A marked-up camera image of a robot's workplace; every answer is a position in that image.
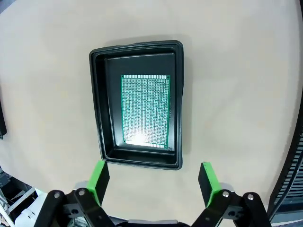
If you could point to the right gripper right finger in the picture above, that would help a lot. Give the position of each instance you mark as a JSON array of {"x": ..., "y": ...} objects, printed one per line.
[{"x": 209, "y": 184}]

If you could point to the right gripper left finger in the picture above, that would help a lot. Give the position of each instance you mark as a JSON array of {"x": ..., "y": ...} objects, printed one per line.
[{"x": 99, "y": 184}]

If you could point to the black slotted board rack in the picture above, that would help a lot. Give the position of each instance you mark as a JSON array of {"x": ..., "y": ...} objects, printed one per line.
[{"x": 291, "y": 179}]

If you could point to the green perforated circuit board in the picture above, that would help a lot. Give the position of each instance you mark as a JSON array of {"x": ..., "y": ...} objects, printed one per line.
[{"x": 144, "y": 111}]

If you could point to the black plastic ESD tray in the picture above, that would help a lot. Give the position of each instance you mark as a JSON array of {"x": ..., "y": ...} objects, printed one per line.
[{"x": 104, "y": 106}]

